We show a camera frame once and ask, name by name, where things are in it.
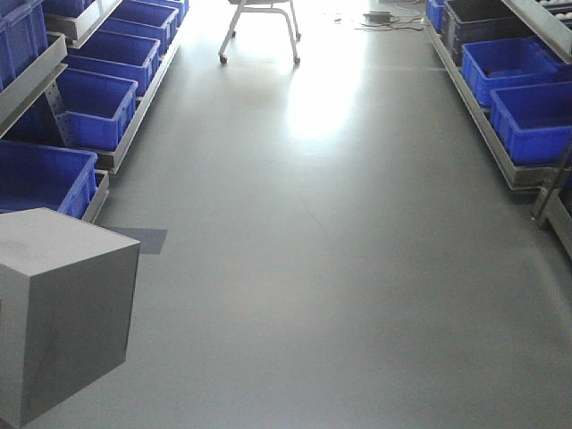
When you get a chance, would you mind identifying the white wheeled cart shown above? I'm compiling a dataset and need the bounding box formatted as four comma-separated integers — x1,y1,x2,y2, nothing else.
217,0,302,67

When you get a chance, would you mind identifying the blue floor bin left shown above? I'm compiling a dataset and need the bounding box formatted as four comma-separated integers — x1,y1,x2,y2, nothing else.
56,68,138,152

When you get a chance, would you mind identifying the blue floor bin right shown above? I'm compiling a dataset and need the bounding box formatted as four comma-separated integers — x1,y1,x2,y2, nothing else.
491,81,571,166

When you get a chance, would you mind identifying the blue floor bin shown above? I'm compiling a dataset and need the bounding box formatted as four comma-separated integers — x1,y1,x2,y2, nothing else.
491,81,571,166
56,68,138,152

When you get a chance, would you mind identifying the gray square base block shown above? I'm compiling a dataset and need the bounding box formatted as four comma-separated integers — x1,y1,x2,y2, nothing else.
1,208,140,428

